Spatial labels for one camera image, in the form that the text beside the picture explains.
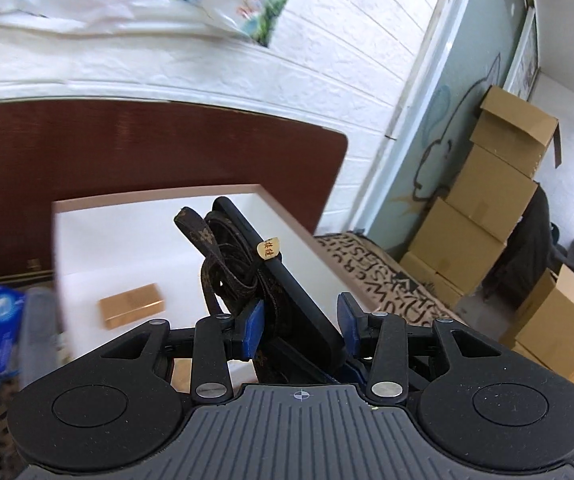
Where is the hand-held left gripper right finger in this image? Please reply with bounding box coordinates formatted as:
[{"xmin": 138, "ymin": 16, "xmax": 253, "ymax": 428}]
[{"xmin": 337, "ymin": 292, "xmax": 507, "ymax": 403}]

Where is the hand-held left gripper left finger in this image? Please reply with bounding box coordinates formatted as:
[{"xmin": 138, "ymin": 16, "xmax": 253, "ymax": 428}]
[{"xmin": 102, "ymin": 300, "xmax": 266, "ymax": 403}]

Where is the brown cardboard box white inside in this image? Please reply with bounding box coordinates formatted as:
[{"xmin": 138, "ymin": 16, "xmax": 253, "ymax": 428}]
[{"xmin": 51, "ymin": 183, "xmax": 383, "ymax": 396}]

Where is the lettered leopard print blanket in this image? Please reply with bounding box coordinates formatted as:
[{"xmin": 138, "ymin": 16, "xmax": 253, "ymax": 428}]
[{"xmin": 314, "ymin": 231, "xmax": 468, "ymax": 331}]

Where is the small flat cardboard box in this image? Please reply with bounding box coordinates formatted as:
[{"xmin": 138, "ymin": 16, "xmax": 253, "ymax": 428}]
[{"xmin": 398, "ymin": 251, "xmax": 465, "ymax": 308}]

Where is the small gold box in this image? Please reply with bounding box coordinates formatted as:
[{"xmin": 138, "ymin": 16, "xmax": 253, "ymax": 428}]
[{"xmin": 98, "ymin": 282, "xmax": 165, "ymax": 331}]

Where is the large closed cardboard box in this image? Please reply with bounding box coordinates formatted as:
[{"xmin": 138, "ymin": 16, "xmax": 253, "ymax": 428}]
[
  {"xmin": 408, "ymin": 196, "xmax": 508, "ymax": 281},
  {"xmin": 447, "ymin": 142, "xmax": 538, "ymax": 241}
]

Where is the dark hanging garment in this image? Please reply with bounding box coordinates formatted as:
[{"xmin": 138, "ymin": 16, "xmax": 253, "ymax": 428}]
[{"xmin": 487, "ymin": 185, "xmax": 565, "ymax": 301}]

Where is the cardboard box with raised flap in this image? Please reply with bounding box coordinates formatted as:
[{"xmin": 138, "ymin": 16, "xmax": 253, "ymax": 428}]
[{"xmin": 500, "ymin": 265, "xmax": 574, "ymax": 376}]

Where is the brown wooden headboard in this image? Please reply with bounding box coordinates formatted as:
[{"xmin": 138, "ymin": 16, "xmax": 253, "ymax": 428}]
[{"xmin": 0, "ymin": 99, "xmax": 348, "ymax": 283}]

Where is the open cardboard box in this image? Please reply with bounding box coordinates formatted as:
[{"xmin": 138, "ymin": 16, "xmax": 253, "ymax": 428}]
[{"xmin": 470, "ymin": 85, "xmax": 564, "ymax": 178}]

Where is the framed picture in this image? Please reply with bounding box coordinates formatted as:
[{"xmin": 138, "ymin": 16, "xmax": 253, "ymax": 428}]
[{"xmin": 503, "ymin": 5, "xmax": 539, "ymax": 101}]

